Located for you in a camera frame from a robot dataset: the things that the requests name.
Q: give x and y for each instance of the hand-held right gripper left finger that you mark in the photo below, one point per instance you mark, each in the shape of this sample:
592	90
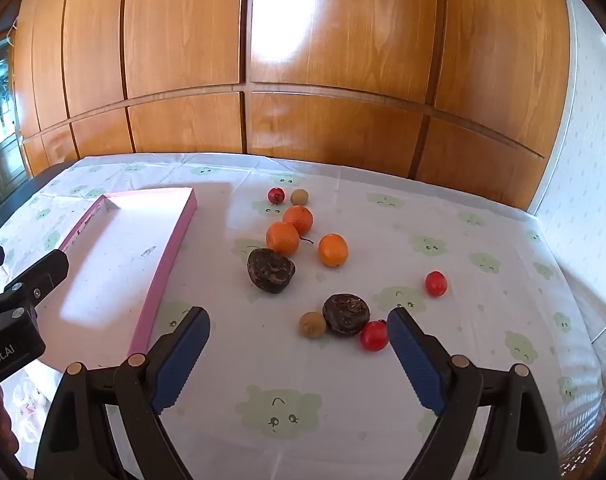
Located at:
180	360

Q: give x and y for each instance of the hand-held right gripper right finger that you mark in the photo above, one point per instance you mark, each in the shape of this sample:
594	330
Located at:
415	360

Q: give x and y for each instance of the red tomato with stem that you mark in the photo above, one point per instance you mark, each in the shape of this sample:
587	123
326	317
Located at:
374	335

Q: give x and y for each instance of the pink-rimmed white tray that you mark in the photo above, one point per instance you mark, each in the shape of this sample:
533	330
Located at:
118	260

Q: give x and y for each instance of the dark brown wrinkled fruit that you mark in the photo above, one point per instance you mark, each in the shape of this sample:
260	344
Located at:
271	270
346	314

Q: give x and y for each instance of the greenish brown longan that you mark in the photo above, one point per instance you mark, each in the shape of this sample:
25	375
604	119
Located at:
312	325

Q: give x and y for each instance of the orange tangerine with stem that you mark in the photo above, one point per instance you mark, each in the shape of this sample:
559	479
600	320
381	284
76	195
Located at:
283	238

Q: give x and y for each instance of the small red cherry tomato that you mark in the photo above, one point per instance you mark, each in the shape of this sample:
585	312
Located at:
276	195

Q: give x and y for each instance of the pale tan longan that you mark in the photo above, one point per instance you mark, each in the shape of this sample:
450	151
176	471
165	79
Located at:
299	196

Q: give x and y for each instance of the white plastic bag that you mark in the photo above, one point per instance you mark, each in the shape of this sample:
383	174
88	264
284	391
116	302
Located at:
28	405

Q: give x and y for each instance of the cloud-print white tablecloth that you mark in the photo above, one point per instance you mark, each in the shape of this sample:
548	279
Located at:
483	320

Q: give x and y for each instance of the wooden panelled wardrobe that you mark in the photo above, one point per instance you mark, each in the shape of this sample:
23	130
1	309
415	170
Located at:
183	35

